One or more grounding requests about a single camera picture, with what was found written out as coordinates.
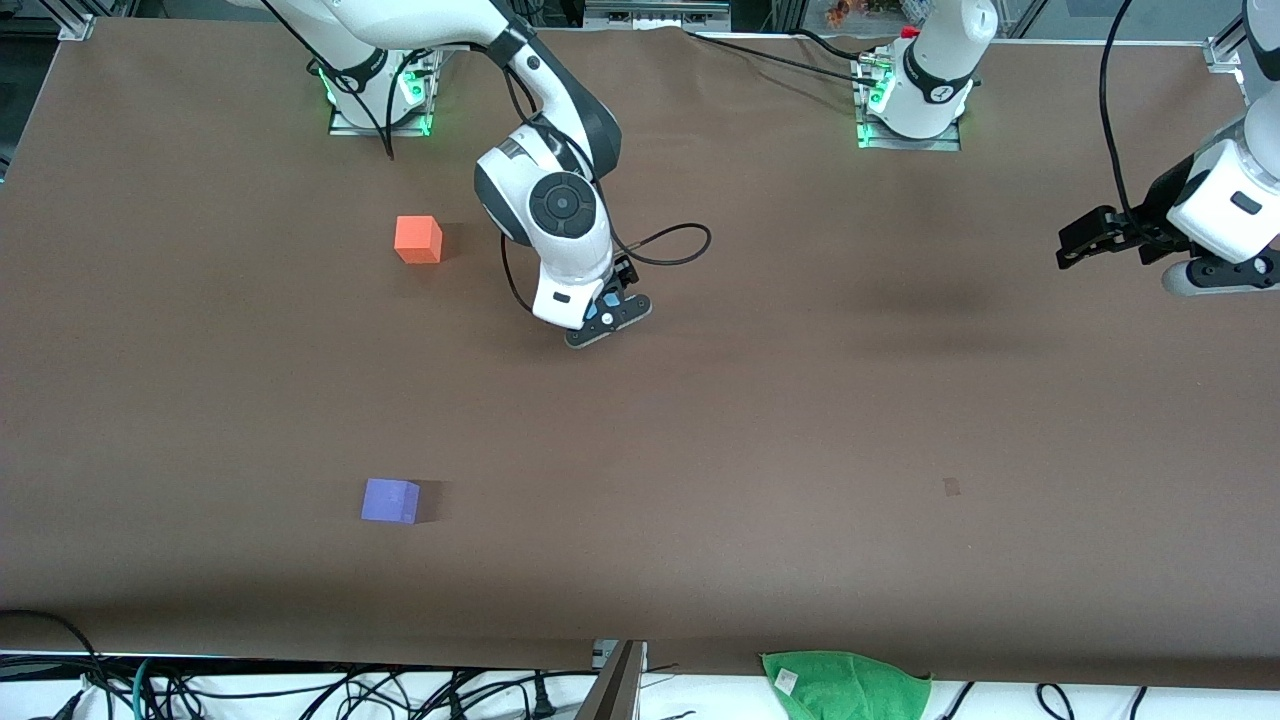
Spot orange foam block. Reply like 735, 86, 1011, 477
394, 215, 444, 265

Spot purple foam block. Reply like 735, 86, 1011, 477
360, 478, 422, 525

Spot aluminium profile bar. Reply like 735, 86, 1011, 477
573, 640, 647, 720

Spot green cloth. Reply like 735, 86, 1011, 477
760, 650, 933, 720

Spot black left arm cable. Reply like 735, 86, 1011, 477
1098, 0, 1141, 236

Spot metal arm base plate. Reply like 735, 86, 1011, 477
328, 50, 433, 138
855, 55, 963, 153

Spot metal frame rail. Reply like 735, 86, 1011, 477
583, 0, 733, 31

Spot long black table cable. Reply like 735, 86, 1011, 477
685, 28, 881, 86

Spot short black table cable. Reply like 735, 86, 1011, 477
790, 27, 871, 59

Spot black looped floor cable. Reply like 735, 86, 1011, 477
0, 610, 111, 720

